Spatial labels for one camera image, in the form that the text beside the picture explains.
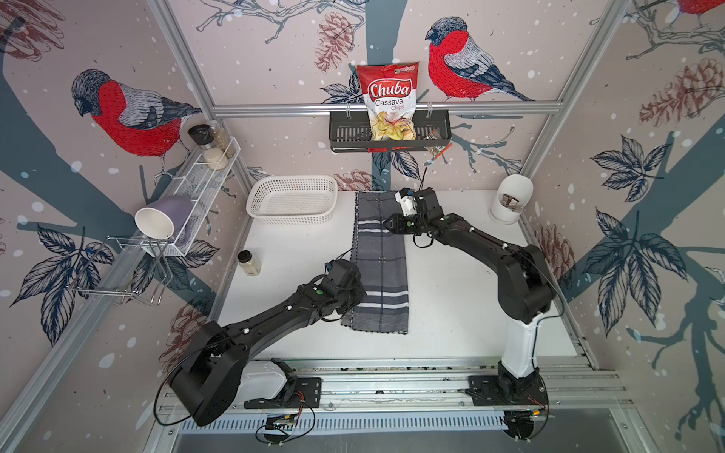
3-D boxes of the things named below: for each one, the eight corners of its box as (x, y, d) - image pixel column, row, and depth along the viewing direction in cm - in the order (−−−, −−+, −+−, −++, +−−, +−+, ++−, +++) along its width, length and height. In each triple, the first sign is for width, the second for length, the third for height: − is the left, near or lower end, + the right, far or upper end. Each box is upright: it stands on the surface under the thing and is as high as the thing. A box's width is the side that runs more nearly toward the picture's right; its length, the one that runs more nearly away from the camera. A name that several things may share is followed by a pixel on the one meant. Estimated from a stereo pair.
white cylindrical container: (491, 226, 114) (506, 198, 101) (483, 202, 122) (495, 174, 109) (520, 226, 113) (539, 198, 101) (510, 202, 122) (526, 174, 109)
